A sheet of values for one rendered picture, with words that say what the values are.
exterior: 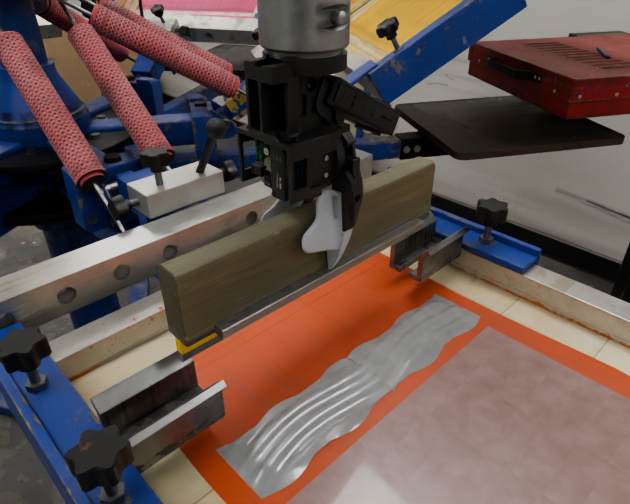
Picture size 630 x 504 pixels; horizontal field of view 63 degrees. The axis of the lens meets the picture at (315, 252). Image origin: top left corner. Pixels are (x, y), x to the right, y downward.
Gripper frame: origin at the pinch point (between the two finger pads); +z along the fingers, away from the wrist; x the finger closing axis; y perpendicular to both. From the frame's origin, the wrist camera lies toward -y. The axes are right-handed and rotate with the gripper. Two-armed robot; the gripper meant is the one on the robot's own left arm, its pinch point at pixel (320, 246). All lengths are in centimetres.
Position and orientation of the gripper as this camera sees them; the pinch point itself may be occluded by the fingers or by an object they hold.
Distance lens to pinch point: 54.7
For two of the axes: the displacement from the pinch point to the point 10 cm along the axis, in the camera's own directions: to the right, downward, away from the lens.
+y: -7.2, 3.7, -5.9
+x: 7.0, 3.8, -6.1
